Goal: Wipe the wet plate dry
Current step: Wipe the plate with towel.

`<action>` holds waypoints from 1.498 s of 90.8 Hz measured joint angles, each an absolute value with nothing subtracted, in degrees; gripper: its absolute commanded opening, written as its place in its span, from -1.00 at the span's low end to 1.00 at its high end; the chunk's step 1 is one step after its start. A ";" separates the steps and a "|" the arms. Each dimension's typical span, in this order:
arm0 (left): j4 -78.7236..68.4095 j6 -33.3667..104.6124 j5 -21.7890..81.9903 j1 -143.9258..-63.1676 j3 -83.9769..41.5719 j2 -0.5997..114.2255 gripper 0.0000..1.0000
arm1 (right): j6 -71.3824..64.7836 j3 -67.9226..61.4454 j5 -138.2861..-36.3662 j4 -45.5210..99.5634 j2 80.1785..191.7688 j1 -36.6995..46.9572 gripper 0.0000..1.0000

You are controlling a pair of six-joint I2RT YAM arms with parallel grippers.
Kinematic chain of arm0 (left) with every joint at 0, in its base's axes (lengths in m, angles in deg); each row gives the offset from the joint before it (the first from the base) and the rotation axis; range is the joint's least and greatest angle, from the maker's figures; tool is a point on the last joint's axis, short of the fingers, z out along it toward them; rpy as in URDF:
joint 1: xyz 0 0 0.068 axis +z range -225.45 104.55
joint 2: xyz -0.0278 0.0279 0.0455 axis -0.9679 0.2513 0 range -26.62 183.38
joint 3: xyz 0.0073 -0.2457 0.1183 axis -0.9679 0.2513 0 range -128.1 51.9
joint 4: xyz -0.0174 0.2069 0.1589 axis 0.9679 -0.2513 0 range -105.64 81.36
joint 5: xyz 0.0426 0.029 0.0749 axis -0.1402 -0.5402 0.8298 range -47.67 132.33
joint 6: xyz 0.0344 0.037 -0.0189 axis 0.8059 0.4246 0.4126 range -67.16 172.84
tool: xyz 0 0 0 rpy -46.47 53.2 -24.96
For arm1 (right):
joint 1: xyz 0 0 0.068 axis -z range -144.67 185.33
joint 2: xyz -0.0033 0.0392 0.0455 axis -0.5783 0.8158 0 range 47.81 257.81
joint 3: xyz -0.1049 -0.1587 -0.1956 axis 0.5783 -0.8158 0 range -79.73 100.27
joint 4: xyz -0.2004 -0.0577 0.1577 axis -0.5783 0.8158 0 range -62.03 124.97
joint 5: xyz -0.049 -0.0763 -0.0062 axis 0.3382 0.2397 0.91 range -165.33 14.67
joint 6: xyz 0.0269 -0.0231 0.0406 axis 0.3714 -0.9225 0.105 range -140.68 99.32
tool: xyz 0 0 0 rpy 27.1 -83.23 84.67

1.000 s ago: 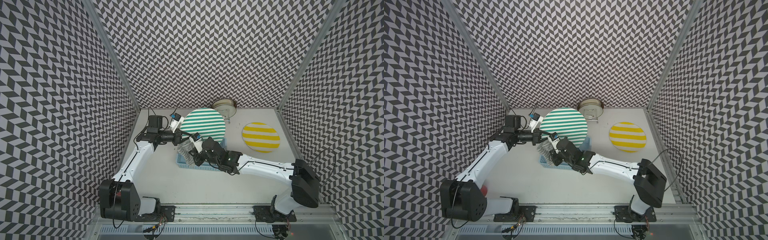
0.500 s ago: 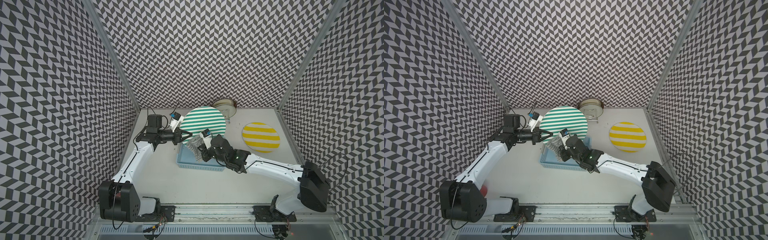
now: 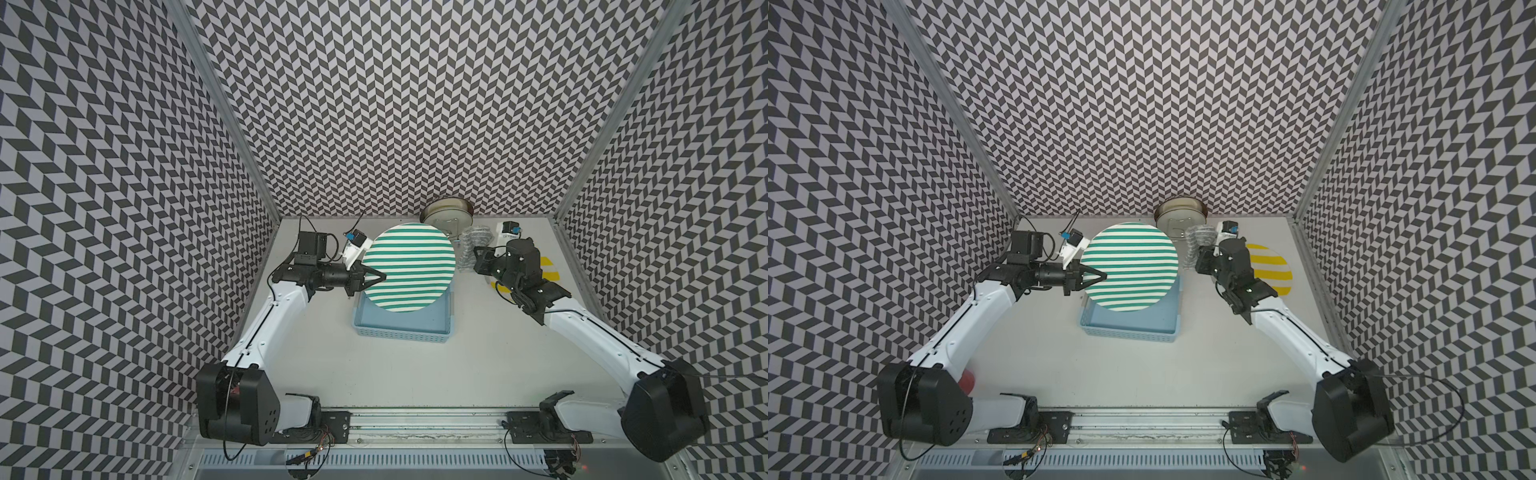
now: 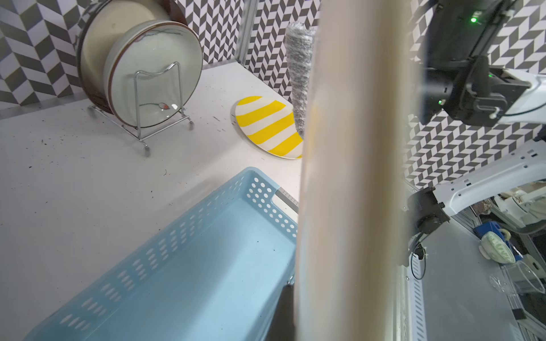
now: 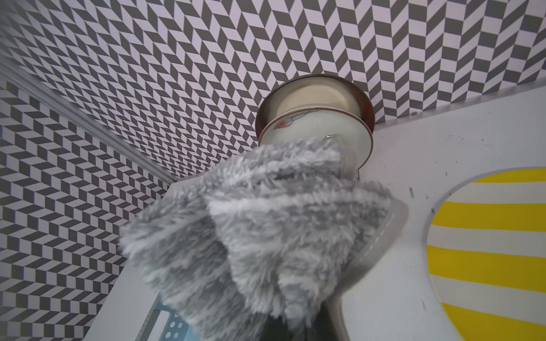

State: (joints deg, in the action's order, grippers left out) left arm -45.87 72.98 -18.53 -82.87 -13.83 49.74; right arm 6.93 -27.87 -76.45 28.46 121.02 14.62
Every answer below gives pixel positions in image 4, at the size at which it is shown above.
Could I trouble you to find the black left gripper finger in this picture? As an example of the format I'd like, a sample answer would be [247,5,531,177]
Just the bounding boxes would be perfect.
[265,284,296,341]

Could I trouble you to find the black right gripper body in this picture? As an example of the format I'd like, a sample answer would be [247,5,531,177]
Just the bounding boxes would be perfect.
[419,1,530,127]

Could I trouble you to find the green white striped plate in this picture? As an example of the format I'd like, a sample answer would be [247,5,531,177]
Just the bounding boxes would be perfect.
[294,1,419,340]

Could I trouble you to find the grey microfibre cloth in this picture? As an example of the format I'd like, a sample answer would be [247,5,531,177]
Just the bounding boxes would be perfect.
[284,21,317,138]

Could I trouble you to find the yellow white striped plate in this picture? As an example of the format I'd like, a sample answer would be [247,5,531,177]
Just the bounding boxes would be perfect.
[235,96,303,159]

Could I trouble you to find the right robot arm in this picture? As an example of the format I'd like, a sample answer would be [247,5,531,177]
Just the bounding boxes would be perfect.
[409,1,545,245]

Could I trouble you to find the brown rimmed floral plate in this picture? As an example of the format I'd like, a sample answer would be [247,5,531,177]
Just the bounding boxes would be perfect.
[75,1,203,128]

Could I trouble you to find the light blue plastic basket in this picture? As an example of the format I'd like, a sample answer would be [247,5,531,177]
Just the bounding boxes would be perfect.
[27,167,297,340]

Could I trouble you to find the blue tape dispenser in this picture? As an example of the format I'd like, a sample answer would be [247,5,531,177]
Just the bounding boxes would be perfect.
[473,222,523,262]

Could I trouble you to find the green patterned bowl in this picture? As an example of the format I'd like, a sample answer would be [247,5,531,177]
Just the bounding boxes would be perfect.
[479,232,516,264]

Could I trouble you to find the clear plastic cup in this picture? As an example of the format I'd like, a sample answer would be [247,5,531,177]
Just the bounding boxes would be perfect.
[489,261,545,295]

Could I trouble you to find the aluminium front rail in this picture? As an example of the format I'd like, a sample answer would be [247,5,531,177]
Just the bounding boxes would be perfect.
[392,255,427,341]

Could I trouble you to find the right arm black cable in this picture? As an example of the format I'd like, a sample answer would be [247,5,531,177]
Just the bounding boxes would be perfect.
[409,238,427,281]

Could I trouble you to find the chrome wire plate stand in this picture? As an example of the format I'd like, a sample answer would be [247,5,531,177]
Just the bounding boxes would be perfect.
[87,61,195,158]

